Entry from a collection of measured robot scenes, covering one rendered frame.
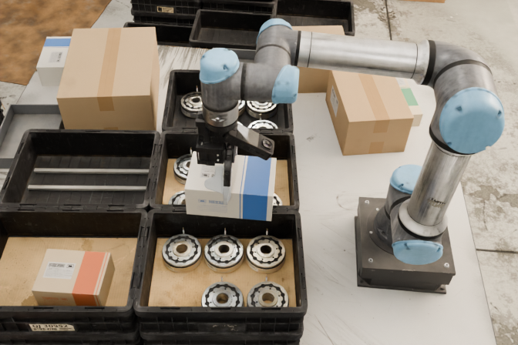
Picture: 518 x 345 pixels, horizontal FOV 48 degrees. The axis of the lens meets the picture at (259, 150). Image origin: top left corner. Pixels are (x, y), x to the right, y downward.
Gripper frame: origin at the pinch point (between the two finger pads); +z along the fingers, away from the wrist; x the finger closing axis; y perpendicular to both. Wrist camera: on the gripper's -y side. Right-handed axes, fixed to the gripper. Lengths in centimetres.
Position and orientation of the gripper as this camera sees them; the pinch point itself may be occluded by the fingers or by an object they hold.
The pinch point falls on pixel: (232, 180)
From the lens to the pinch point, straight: 135.4
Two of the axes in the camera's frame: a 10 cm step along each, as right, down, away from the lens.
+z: -0.2, 7.0, 7.1
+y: -10.0, -0.7, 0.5
